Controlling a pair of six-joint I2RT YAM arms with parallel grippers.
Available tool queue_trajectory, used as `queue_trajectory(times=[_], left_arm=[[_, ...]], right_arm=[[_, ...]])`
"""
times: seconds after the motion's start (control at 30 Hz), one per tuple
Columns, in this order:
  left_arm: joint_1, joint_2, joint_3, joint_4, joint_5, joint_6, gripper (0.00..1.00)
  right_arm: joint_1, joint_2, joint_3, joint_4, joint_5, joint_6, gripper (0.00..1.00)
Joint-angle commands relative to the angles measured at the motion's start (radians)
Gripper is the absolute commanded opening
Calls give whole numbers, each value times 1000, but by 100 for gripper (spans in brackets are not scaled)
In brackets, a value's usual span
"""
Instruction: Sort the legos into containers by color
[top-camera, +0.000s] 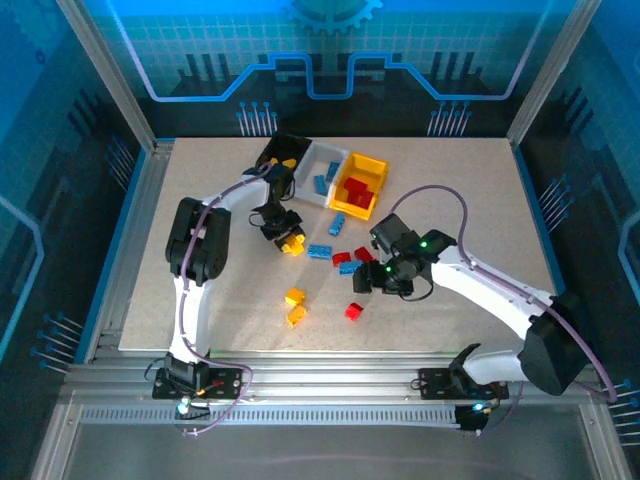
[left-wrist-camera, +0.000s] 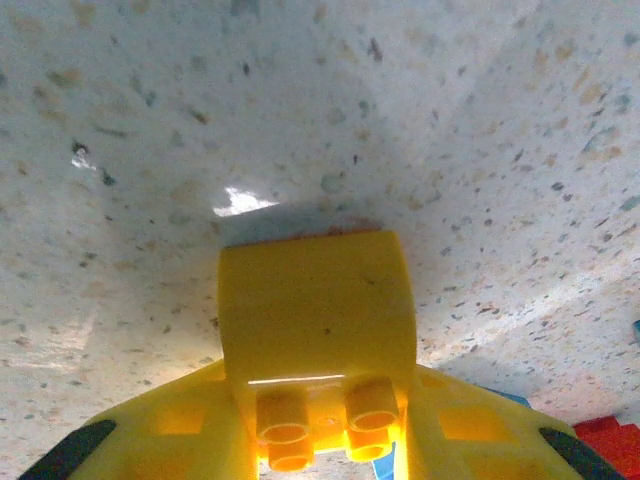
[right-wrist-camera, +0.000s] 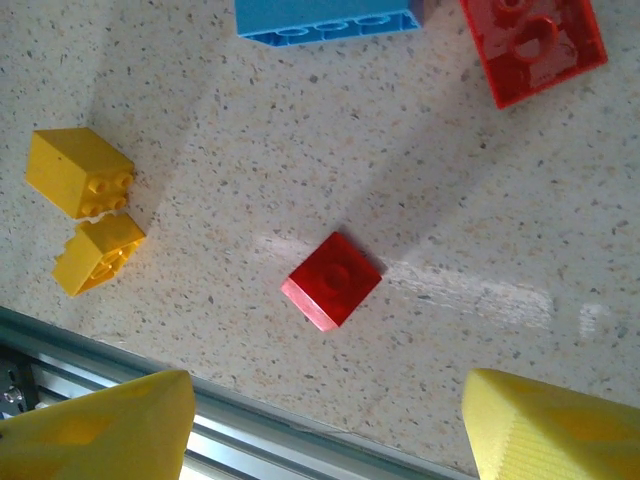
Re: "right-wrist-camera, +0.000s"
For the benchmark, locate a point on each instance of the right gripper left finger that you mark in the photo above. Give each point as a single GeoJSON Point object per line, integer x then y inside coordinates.
{"type": "Point", "coordinates": [90, 435]}

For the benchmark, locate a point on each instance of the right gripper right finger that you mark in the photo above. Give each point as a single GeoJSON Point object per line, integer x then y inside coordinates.
{"type": "Point", "coordinates": [560, 435]}

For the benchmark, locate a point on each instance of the yellow lego brick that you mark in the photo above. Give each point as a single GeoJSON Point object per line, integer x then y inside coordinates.
{"type": "Point", "coordinates": [90, 260]}
{"type": "Point", "coordinates": [65, 165]}

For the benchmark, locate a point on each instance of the small red sloped lego brick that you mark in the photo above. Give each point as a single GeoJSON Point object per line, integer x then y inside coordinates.
{"type": "Point", "coordinates": [330, 280]}

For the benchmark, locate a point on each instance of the blue eight-stud lego brick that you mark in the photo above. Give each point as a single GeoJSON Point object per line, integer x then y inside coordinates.
{"type": "Point", "coordinates": [325, 15]}

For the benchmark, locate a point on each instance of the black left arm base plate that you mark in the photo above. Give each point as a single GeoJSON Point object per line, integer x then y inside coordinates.
{"type": "Point", "coordinates": [10, 390]}

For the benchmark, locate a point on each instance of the aluminium frame rail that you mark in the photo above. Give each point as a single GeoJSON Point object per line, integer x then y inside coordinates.
{"type": "Point", "coordinates": [240, 445]}

